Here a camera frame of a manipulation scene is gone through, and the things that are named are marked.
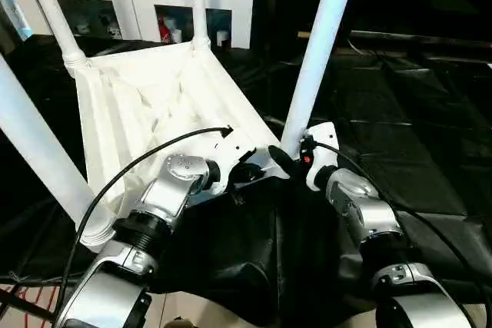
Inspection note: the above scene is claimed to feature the white plastic table top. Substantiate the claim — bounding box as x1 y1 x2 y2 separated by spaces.
67 39 291 252

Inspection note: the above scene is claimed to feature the black plastic mat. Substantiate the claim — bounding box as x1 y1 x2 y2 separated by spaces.
0 31 492 323

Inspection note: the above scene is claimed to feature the long black bar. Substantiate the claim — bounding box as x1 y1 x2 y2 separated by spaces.
347 31 492 52

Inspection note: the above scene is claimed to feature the red packet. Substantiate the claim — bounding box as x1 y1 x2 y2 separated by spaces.
158 15 172 43

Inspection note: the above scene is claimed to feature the dark grey robot foot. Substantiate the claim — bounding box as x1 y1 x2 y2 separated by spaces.
165 316 197 328

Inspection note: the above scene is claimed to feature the black metal floor stand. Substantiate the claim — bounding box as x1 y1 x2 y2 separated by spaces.
0 285 55 323

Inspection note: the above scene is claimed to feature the grey metal rack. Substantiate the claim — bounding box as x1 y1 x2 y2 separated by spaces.
0 0 32 41

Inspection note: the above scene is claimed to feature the thin red cable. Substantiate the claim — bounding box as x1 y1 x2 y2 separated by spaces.
15 283 55 328

